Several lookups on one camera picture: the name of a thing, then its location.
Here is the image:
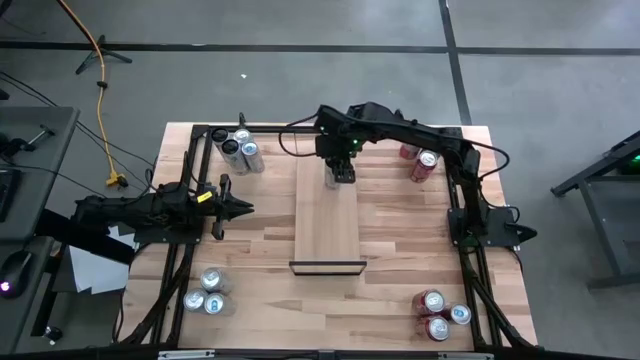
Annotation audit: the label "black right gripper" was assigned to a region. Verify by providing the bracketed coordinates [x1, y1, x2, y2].
[314, 133, 361, 184]

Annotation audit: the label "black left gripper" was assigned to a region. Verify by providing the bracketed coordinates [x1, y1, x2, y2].
[192, 173, 255, 242]

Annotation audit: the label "red Coca-Cola can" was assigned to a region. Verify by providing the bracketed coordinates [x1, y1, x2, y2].
[409, 148, 441, 184]
[412, 288, 447, 317]
[415, 315, 451, 343]

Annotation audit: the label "black flat bar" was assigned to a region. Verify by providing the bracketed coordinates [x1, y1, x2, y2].
[34, 208, 137, 266]

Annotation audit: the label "white paper sheets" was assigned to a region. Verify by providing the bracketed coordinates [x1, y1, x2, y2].
[68, 224, 139, 296]

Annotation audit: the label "grey desk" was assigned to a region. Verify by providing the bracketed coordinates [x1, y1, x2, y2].
[0, 105, 81, 354]

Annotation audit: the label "black tripod stand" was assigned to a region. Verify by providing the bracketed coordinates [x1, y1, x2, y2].
[74, 33, 134, 76]

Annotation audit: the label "black knob with white mark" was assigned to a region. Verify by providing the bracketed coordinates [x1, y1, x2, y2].
[42, 324, 64, 346]

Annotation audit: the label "black clamp tool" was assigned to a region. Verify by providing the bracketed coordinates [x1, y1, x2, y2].
[0, 124, 56, 157]

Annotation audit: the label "black computer mouse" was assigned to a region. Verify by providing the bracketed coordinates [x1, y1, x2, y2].
[0, 249, 34, 300]

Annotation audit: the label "wooden shelf with black frame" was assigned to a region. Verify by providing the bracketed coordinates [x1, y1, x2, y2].
[288, 133, 369, 278]

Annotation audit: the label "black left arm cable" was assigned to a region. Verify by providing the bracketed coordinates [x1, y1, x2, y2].
[143, 149, 201, 197]

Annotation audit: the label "black aluminium rig frame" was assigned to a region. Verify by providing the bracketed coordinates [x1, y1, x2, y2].
[115, 122, 540, 351]

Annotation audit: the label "yellow cable plug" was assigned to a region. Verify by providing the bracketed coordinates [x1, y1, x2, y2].
[104, 170, 129, 189]

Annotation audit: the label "silver edge bracket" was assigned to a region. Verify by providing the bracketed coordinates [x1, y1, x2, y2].
[437, 351, 495, 360]
[157, 349, 217, 360]

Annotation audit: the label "orange extension cable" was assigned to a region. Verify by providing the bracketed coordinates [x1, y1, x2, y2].
[55, 0, 119, 176]

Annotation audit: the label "black floor cable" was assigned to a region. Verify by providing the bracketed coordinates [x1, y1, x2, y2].
[0, 71, 157, 171]

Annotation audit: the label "grey metal cart frame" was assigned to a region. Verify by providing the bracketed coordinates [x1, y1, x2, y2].
[549, 128, 640, 291]

